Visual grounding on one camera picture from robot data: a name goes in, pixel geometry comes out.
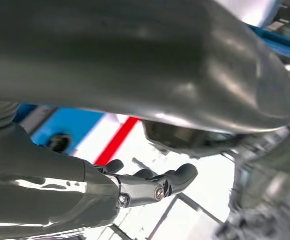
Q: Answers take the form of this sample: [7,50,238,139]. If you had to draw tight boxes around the red barrier tape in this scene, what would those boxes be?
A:
[94,116,141,167]

